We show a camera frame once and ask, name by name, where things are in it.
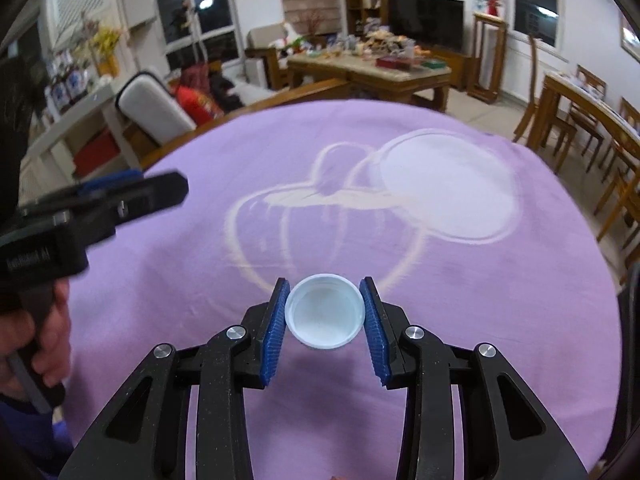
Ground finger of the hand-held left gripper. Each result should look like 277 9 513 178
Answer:
19 169 147 217
100 172 190 236

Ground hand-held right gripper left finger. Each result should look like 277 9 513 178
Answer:
60 276 292 480

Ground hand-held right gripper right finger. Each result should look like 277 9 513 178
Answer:
359 276 590 480

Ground white bottle cap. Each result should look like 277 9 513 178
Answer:
284 272 365 351

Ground person's left forearm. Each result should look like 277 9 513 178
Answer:
0 370 76 480

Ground person's left hand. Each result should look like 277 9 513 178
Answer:
35 280 74 388

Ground white console shelf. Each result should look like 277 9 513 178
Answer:
20 80 146 181

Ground white seat cushion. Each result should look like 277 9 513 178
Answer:
116 71 197 146

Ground purple tablecloth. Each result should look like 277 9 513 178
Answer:
55 100 623 480

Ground red snack bag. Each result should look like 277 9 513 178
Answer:
172 85 224 123

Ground yellow flowers in vase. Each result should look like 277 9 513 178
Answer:
82 22 123 78

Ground wooden armchair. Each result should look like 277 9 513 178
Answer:
245 25 290 90

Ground large dark window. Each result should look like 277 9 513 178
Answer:
152 0 241 76

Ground wooden coffee table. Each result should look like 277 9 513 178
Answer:
287 52 453 111

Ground pile of small items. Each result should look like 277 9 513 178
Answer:
310 27 431 61

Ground wooden dining chair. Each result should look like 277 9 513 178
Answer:
619 96 640 131
595 150 640 261
575 64 609 101
512 35 578 148

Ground tall wooden stand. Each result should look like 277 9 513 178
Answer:
472 11 508 105

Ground wooden dining table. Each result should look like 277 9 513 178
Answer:
540 71 640 171

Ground black television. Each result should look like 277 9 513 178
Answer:
388 0 465 53

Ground small window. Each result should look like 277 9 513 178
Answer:
506 0 562 50

